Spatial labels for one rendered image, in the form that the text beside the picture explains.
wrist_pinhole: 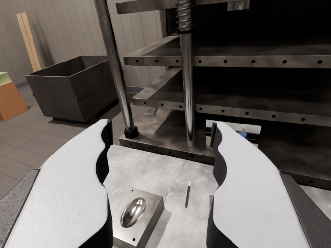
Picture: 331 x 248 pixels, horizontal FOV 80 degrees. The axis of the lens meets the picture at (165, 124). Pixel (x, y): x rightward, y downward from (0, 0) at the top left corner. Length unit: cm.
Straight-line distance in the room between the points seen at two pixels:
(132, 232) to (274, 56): 85
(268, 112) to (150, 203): 66
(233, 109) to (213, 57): 27
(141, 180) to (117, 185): 11
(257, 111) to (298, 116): 16
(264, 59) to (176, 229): 75
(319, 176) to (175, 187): 64
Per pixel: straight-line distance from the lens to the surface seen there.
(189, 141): 116
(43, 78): 337
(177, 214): 86
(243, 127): 108
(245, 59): 95
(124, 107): 123
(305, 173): 113
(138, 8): 111
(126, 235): 77
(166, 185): 96
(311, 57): 96
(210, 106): 106
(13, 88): 464
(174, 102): 112
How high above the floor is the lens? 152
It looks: 31 degrees down
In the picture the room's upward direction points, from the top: 7 degrees counter-clockwise
